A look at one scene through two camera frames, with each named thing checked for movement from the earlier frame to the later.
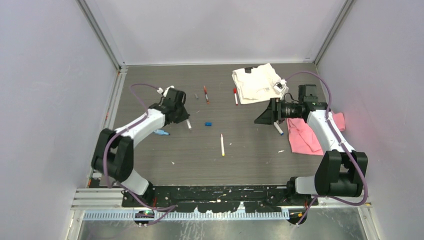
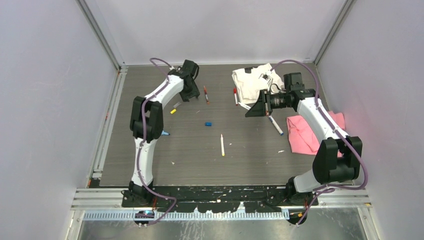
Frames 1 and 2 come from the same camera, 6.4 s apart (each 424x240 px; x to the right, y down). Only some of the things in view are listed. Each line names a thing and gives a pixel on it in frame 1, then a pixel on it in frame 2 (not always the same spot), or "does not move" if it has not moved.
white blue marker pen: (278, 128) does not move
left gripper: (185, 116) → (195, 92)
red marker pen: (206, 94) does not move
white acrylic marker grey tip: (189, 125) → (244, 106)
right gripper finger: (267, 117) → (257, 110)
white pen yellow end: (223, 152) does not move
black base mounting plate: (259, 199) does not move
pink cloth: (302, 139) does not move
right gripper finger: (272, 109) → (263, 98)
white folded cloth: (256, 84) does not move
